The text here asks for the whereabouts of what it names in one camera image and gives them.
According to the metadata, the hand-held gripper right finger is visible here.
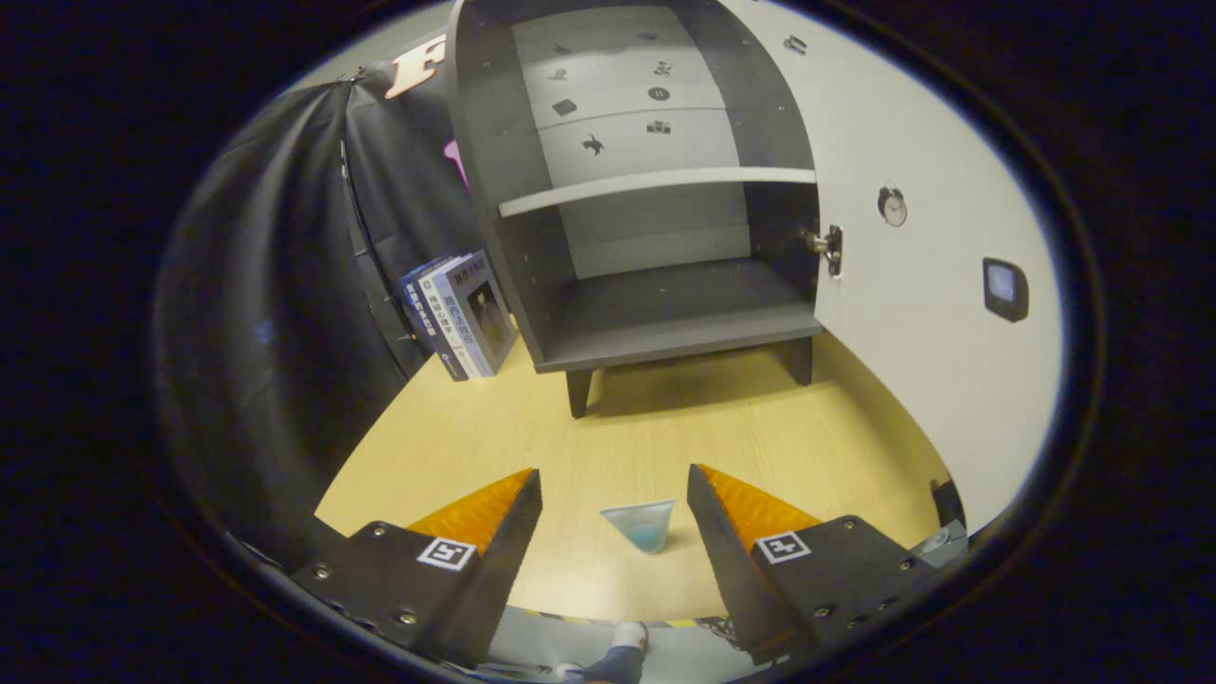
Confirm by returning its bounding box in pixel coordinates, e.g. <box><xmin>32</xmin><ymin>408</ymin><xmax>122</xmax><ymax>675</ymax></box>
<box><xmin>687</xmin><ymin>464</ymin><xmax>951</xmax><ymax>666</ymax></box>

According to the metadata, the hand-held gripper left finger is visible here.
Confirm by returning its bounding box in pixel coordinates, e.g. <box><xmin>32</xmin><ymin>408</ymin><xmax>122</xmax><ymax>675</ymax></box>
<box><xmin>290</xmin><ymin>467</ymin><xmax>544</xmax><ymax>669</ymax></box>

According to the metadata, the blue translucent tube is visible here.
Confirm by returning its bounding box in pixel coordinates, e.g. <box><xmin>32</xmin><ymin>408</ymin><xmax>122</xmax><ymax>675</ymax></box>
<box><xmin>599</xmin><ymin>498</ymin><xmax>676</xmax><ymax>555</ymax></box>

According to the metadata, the white cabinet door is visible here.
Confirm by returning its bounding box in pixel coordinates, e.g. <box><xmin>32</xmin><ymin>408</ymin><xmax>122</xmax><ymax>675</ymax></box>
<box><xmin>722</xmin><ymin>0</ymin><xmax>1063</xmax><ymax>533</ymax></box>

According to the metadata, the dark grey cabinet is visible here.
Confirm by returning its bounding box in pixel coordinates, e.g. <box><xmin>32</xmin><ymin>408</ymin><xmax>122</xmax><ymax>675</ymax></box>
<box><xmin>445</xmin><ymin>0</ymin><xmax>826</xmax><ymax>419</ymax></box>

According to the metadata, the grey cover book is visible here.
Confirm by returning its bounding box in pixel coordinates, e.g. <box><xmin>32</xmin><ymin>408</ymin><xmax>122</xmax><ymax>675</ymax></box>
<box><xmin>445</xmin><ymin>249</ymin><xmax>520</xmax><ymax>378</ymax></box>

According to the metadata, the white spine book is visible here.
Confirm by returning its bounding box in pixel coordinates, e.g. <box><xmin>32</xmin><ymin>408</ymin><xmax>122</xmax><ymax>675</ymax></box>
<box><xmin>418</xmin><ymin>255</ymin><xmax>473</xmax><ymax>383</ymax></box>

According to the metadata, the metal door hinge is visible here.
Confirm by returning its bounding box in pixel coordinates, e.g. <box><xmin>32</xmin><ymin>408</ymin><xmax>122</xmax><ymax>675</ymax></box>
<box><xmin>801</xmin><ymin>224</ymin><xmax>845</xmax><ymax>278</ymax></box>

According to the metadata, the black backdrop cloth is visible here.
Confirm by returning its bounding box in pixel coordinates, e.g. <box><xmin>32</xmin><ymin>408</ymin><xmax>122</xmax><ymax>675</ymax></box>
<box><xmin>152</xmin><ymin>33</ymin><xmax>495</xmax><ymax>571</ymax></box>

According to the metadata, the white cabinet shelf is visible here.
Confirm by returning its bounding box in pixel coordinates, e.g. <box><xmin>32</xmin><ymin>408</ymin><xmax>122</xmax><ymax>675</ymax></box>
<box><xmin>497</xmin><ymin>167</ymin><xmax>818</xmax><ymax>219</ymax></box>

